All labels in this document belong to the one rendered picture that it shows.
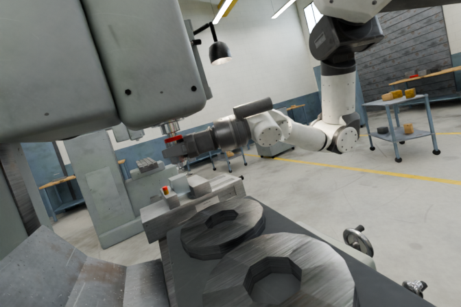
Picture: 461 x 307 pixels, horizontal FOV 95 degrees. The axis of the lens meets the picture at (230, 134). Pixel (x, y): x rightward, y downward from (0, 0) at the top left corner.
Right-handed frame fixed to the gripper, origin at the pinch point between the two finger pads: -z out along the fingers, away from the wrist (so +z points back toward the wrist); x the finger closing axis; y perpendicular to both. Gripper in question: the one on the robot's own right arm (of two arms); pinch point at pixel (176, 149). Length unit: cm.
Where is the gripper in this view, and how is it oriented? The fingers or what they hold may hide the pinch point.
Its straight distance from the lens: 56.4
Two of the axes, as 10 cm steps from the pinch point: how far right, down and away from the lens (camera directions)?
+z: 9.5, -3.0, 0.7
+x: 0.9, 0.7, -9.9
